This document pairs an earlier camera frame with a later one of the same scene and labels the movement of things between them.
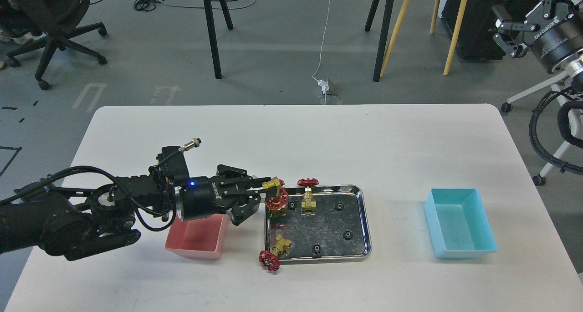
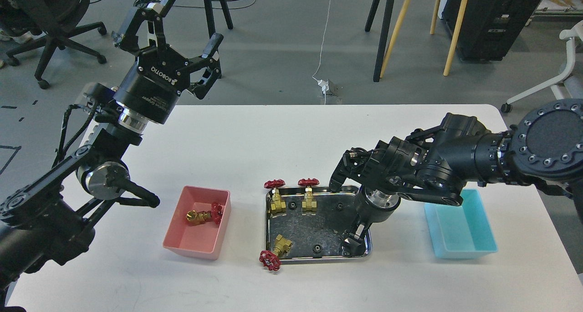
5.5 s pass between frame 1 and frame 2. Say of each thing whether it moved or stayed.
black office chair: stayed
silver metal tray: stayed
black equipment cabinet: stayed
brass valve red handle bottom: stayed
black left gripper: moved
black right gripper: moved
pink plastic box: stayed
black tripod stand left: stayed
